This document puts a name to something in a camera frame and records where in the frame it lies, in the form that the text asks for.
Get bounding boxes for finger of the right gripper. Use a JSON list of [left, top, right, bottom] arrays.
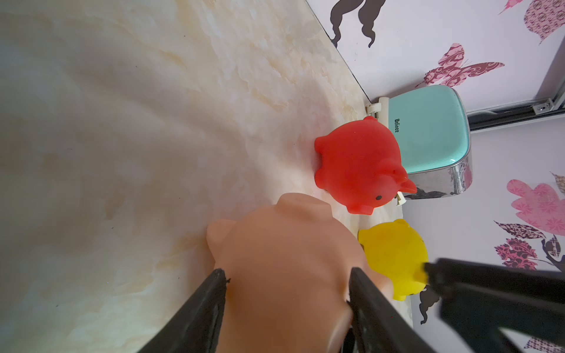
[[423, 258, 564, 352]]

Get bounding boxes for red piggy bank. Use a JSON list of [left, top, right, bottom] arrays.
[[314, 116, 417, 216]]

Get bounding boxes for peach piggy bank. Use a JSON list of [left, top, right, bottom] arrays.
[[206, 193, 394, 352]]

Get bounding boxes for mint chrome toaster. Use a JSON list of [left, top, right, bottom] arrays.
[[366, 85, 473, 200]]

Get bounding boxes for yellow piggy bank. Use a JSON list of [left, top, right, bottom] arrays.
[[358, 219, 429, 302]]

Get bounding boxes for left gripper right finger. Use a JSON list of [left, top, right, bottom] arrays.
[[349, 268, 434, 353]]

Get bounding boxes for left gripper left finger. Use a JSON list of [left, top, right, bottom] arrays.
[[139, 269, 227, 353]]

